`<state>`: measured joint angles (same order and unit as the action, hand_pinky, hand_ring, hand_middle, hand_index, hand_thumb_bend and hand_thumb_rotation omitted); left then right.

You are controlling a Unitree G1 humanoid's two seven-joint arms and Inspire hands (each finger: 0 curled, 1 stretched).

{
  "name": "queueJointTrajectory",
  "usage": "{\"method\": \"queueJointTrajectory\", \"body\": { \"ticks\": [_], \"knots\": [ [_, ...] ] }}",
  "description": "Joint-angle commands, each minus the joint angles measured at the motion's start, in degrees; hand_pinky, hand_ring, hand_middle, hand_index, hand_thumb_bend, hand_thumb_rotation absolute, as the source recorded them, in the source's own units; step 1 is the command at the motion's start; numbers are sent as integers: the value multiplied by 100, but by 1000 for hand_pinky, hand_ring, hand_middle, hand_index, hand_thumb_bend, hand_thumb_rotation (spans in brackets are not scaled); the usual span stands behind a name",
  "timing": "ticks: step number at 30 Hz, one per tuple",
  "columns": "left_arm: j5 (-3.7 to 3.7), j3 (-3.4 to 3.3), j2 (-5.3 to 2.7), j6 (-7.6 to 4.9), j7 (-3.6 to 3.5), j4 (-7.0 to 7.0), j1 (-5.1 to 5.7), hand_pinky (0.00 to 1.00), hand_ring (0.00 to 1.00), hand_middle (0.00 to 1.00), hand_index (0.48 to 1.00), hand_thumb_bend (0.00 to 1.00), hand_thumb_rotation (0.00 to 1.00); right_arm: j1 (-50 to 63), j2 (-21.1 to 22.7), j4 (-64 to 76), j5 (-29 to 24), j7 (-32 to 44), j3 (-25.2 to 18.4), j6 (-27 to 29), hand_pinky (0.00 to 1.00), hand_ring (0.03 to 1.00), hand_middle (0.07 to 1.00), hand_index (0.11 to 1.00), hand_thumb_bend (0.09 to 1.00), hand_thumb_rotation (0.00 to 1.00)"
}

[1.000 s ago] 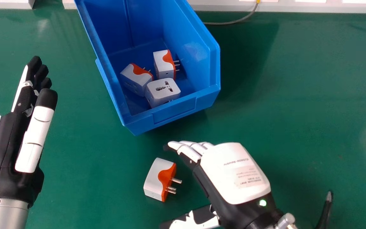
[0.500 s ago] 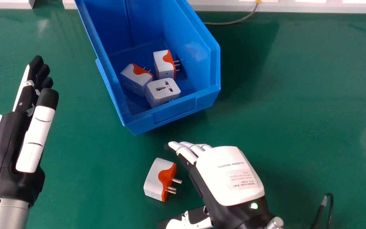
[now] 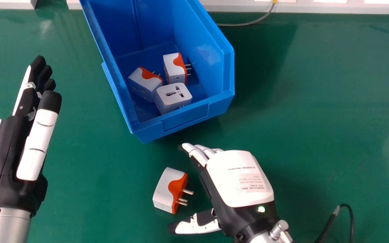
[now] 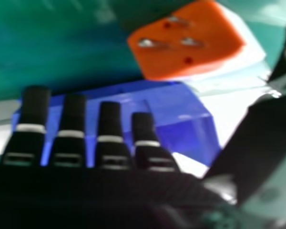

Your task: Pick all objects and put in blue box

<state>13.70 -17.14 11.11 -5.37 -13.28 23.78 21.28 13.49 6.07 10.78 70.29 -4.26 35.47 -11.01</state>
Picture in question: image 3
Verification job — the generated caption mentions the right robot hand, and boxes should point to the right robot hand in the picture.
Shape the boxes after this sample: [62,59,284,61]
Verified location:
[168,142,279,241]

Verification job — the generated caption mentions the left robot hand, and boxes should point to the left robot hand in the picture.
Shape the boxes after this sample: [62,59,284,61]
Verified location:
[0,55,62,217]

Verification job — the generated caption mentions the white-and-orange plug adapter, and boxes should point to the white-and-orange plug adapter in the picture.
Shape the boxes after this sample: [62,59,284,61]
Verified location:
[152,167,194,215]
[163,52,192,85]
[154,82,193,115]
[128,66,164,103]

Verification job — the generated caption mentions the blue plastic bin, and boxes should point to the blue plastic bin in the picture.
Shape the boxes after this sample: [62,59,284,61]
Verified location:
[79,0,235,144]

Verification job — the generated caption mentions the white socket strip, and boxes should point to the white socket strip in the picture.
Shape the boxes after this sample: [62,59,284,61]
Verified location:
[200,0,389,15]

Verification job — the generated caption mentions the black cable with metal plug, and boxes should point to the black cable with metal plug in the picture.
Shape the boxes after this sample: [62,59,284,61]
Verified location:
[313,204,355,243]

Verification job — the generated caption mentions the grey cable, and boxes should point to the grey cable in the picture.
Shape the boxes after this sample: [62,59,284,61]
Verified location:
[216,0,277,27]

